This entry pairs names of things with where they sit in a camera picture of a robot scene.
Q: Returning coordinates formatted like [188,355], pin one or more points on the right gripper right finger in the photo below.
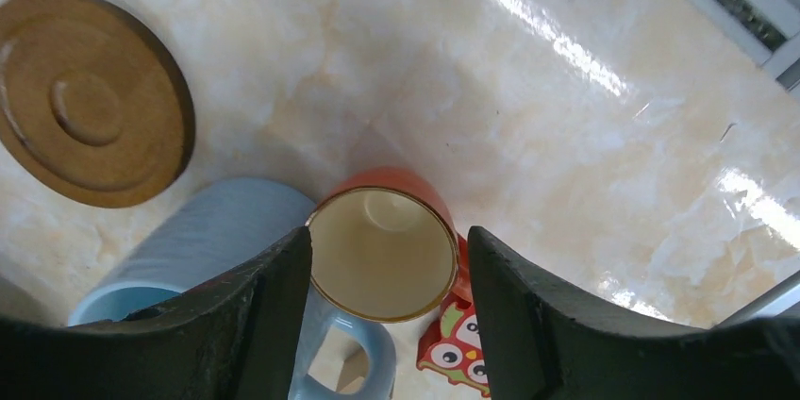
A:
[545,338]

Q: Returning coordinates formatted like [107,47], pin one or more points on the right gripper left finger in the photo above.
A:
[232,337]

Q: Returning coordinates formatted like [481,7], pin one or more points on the light blue mug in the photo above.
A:
[221,227]

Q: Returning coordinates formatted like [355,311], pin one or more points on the orange small mug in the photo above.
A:
[384,246]

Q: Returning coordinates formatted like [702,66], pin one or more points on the large wooden saucer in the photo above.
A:
[93,104]

